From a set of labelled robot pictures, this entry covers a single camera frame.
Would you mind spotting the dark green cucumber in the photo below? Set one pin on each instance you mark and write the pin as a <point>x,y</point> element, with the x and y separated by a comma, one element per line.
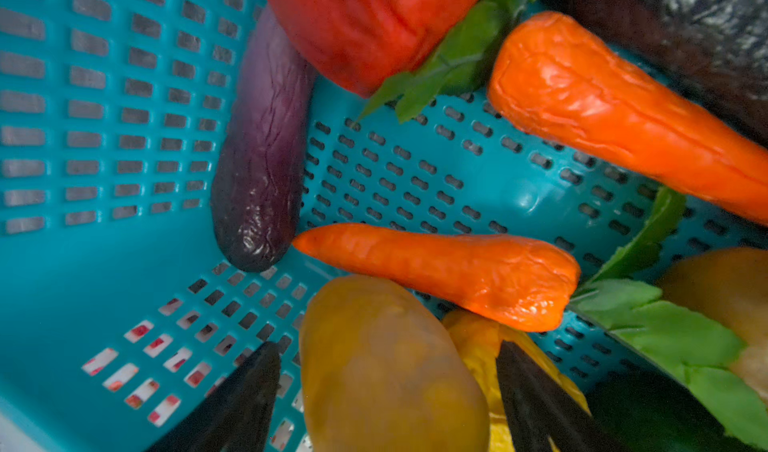
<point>714,50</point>

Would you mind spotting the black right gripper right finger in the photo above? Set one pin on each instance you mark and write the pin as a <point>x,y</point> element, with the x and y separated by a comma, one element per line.
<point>540,414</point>

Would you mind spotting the orange carrot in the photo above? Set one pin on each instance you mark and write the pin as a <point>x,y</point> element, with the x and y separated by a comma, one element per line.
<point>554,79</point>
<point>520,282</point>

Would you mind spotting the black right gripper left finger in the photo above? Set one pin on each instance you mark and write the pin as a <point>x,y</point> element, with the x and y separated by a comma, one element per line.
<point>237,415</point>

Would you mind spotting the brown potato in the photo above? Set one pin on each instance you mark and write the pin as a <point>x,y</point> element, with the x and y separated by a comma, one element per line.
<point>728,286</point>

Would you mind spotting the teal plastic basket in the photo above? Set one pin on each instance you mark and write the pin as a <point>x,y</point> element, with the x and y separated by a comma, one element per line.
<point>119,312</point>

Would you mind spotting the small purple eggplant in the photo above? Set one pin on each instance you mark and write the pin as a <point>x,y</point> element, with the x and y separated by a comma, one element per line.
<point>257,188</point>

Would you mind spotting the green bell pepper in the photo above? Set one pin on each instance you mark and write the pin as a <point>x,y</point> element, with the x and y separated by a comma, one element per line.
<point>653,412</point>

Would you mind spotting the green leafy vegetable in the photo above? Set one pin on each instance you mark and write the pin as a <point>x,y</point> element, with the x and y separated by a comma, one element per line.
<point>689,347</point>

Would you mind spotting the red tomato in teal basket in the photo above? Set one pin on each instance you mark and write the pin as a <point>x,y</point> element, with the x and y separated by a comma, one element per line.
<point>402,51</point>

